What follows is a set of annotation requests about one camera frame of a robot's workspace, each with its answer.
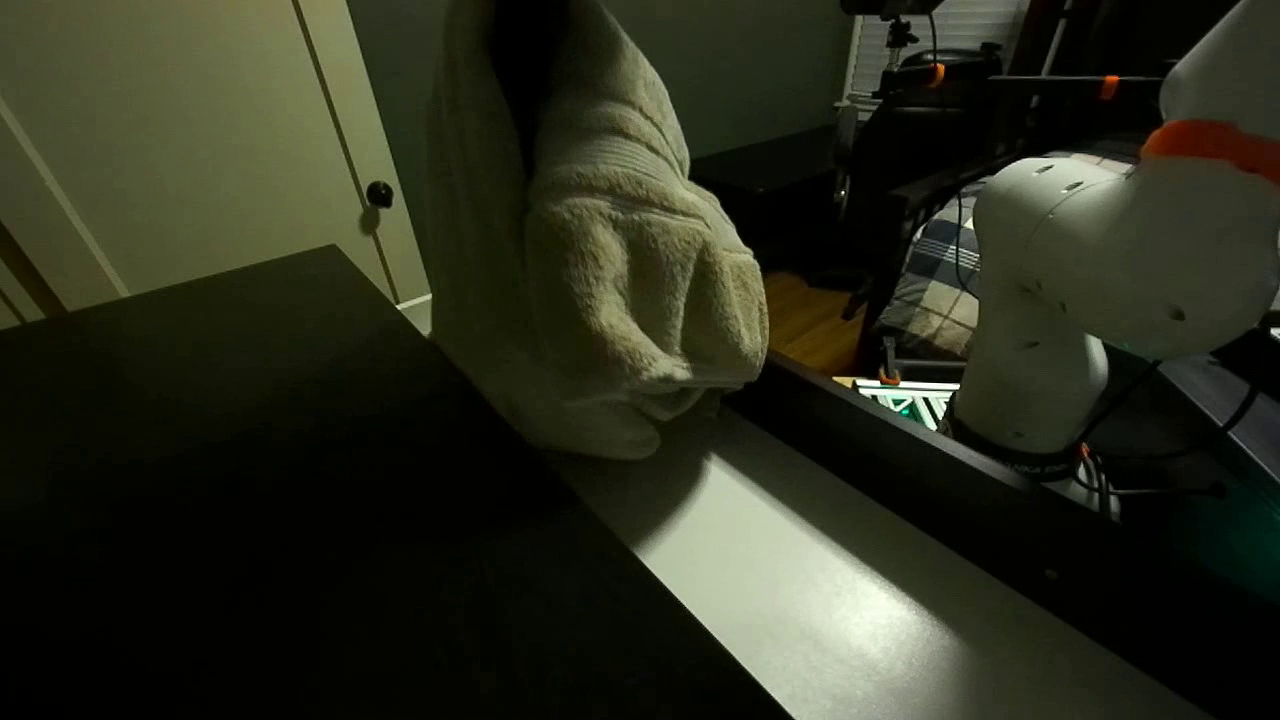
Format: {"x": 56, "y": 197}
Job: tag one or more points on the beige terry towel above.
{"x": 600, "y": 253}

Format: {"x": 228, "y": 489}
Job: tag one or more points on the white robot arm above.
{"x": 1122, "y": 253}

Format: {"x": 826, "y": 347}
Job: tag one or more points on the dresser drawer with white inside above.
{"x": 852, "y": 547}

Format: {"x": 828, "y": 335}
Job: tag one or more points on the dark wooden dresser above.
{"x": 292, "y": 504}

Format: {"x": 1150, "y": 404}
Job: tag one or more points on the plaid cloth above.
{"x": 940, "y": 286}

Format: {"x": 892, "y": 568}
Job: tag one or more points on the black door knob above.
{"x": 381, "y": 193}

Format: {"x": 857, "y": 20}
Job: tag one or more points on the black tripod stand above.
{"x": 934, "y": 122}

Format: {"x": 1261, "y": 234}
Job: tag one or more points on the white panel door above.
{"x": 187, "y": 135}

